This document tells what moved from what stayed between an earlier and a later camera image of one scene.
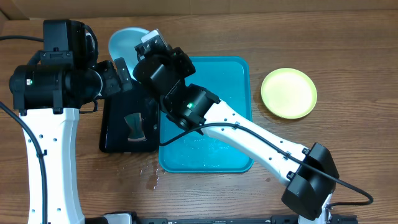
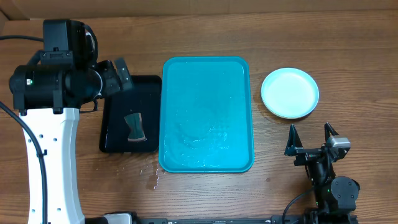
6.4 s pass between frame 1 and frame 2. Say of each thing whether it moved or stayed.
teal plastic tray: stayed
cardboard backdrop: stayed
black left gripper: stayed
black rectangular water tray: stayed
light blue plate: moved
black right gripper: moved
